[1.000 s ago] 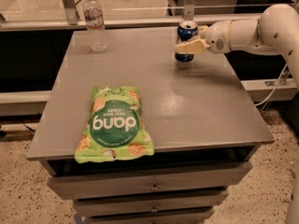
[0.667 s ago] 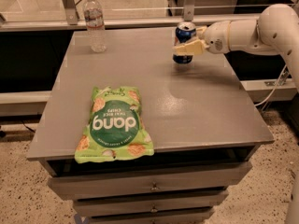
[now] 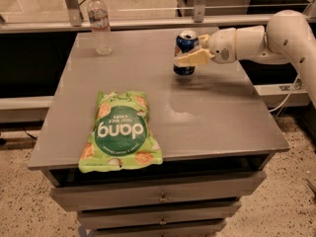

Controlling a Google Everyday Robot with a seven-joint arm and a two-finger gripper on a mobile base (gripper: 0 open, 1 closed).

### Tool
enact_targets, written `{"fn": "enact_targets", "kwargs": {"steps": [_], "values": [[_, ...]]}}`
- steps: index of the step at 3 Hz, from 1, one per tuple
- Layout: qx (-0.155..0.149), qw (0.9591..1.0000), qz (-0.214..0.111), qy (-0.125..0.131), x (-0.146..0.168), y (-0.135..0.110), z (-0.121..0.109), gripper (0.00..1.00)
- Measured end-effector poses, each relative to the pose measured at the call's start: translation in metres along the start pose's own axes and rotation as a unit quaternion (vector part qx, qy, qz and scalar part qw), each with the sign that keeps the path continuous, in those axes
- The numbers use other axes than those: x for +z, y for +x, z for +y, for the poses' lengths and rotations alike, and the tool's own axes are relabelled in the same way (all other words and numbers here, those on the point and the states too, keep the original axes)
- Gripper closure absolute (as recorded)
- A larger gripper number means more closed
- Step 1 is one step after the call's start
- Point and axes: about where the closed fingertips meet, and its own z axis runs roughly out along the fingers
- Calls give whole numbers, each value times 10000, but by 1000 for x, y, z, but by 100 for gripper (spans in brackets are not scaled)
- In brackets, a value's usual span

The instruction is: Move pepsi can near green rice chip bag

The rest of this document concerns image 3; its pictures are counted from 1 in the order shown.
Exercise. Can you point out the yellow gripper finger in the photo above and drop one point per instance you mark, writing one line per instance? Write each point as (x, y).
(204, 41)
(198, 57)

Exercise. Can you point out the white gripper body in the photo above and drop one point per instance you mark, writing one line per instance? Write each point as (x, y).
(222, 45)

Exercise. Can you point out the blue pepsi can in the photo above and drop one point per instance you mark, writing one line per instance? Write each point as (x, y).
(186, 41)

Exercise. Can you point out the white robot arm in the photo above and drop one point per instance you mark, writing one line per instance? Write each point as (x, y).
(287, 38)

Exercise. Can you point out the green rice chip bag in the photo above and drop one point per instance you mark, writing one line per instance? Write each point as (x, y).
(122, 138)

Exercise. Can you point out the grey drawer cabinet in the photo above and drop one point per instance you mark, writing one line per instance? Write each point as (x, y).
(209, 123)

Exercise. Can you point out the clear plastic water bottle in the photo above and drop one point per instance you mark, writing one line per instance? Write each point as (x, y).
(100, 26)

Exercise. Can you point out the bottom grey drawer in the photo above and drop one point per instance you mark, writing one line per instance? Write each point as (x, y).
(186, 229)

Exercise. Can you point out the grey drawer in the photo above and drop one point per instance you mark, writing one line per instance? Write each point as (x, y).
(186, 229)
(159, 214)
(162, 191)

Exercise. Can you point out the top grey drawer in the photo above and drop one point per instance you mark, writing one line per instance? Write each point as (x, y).
(162, 191)

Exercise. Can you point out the middle grey drawer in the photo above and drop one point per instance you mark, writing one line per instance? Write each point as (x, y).
(159, 214)

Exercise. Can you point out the metal railing frame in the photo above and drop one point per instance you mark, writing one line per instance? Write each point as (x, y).
(40, 16)

